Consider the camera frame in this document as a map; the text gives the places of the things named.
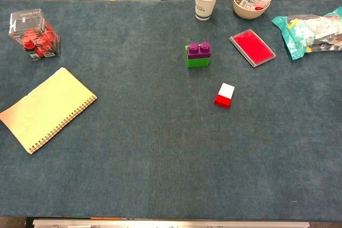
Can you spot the blue felt table cloth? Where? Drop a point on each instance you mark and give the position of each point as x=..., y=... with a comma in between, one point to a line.
x=160, y=145

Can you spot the aluminium frame rail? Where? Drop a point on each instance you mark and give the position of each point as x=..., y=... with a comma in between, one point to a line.
x=171, y=224

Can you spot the red and white block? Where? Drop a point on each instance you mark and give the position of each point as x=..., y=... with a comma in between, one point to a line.
x=224, y=97

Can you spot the yellow spiral notebook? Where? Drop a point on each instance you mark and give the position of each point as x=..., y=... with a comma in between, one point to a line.
x=45, y=108

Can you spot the beige bowl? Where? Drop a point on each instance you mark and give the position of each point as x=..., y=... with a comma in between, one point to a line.
x=249, y=14

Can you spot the red ink pad case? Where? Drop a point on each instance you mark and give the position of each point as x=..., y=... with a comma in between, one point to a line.
x=252, y=47

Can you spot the green toy brick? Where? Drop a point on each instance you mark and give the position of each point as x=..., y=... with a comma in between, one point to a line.
x=197, y=63

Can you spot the purple toy brick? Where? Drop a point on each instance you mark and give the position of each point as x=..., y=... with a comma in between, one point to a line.
x=199, y=51

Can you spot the clear box of red items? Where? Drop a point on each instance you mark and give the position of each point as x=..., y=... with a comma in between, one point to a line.
x=34, y=41

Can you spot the teal snack bag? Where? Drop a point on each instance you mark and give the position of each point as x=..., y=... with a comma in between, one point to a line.
x=302, y=33

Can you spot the white paper cup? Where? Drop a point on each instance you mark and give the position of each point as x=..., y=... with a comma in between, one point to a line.
x=204, y=1

